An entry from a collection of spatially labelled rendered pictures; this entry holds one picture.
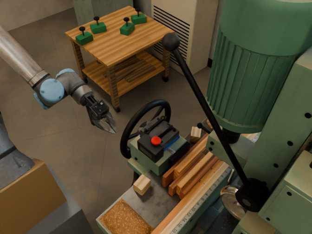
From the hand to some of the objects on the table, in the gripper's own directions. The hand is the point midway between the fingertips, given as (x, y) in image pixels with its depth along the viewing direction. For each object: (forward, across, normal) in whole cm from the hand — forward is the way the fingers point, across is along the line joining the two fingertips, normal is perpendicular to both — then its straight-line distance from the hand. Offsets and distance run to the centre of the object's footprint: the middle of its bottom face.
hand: (113, 131), depth 124 cm
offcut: (+27, +10, -30) cm, 42 cm away
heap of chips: (+32, -28, -32) cm, 53 cm away
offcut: (+28, -17, -30) cm, 44 cm away
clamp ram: (+28, -3, -31) cm, 42 cm away
